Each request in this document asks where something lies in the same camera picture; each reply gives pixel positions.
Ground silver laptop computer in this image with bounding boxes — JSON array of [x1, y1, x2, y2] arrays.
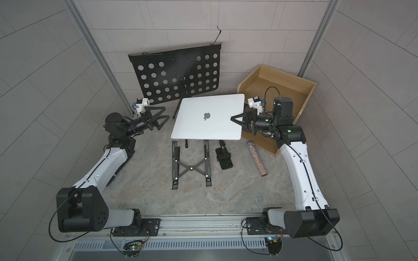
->
[[171, 94, 245, 140]]

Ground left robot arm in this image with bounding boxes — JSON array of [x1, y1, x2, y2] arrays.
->
[[51, 104, 170, 237]]

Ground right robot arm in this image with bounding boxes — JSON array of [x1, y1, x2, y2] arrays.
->
[[231, 95, 340, 256]]

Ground black folding laptop stand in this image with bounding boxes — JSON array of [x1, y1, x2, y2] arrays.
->
[[172, 140, 212, 190]]

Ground rhinestone glitter microphone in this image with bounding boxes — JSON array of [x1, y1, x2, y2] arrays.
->
[[247, 141, 268, 177]]

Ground wooden shelf unit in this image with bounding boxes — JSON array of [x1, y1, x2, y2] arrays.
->
[[237, 65, 317, 156]]

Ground black perforated music stand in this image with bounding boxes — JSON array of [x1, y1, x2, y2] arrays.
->
[[128, 41, 222, 119]]

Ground right circuit board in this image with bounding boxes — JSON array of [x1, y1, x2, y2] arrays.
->
[[265, 237, 283, 256]]

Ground circuit board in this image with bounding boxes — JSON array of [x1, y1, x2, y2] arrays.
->
[[265, 237, 283, 256], [123, 240, 144, 258]]

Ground left circuit board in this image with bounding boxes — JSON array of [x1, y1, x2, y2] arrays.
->
[[123, 240, 144, 258]]

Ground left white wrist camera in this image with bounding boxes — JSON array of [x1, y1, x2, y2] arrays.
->
[[132, 98, 150, 115]]

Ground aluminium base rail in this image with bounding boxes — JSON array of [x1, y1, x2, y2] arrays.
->
[[57, 208, 340, 238]]

